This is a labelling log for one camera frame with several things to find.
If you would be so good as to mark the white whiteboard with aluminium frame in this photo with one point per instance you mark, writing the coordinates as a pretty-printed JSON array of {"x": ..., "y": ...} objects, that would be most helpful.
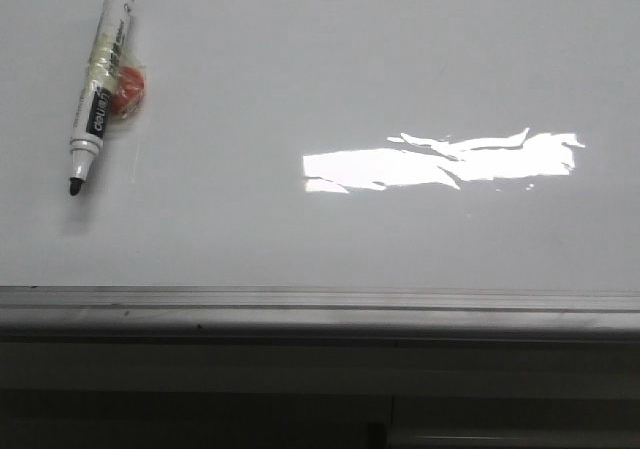
[{"x": 364, "y": 168}]

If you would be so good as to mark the red round magnet taped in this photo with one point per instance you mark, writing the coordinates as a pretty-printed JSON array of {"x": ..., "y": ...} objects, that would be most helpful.
[{"x": 129, "y": 93}]

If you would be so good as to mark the white black whiteboard marker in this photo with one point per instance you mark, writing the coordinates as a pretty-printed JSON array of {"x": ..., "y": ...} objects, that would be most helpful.
[{"x": 100, "y": 86}]

